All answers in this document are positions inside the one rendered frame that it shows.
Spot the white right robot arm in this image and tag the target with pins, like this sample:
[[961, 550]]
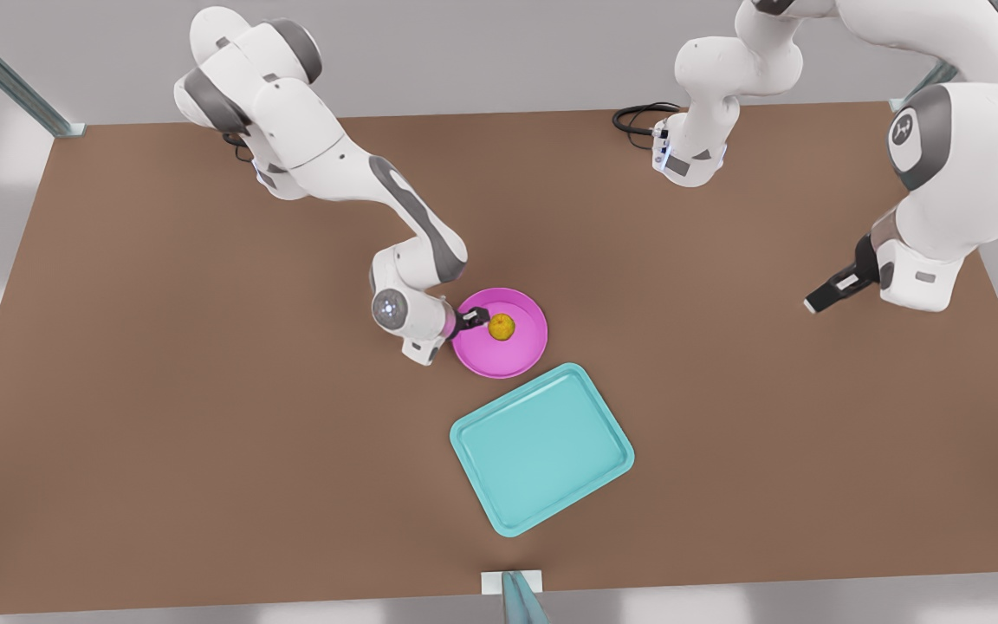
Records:
[[317, 143]]

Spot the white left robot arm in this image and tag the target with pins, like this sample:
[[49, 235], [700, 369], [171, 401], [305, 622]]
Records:
[[967, 173]]

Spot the pink round plate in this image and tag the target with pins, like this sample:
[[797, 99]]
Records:
[[512, 357]]

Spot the teal rectangular tray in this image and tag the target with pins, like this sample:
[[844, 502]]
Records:
[[542, 451]]

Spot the orange fruit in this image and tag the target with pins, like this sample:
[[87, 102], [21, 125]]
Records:
[[501, 327]]

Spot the silver frame post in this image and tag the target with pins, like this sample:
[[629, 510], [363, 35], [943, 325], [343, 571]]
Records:
[[5, 78], [518, 598], [932, 80]]

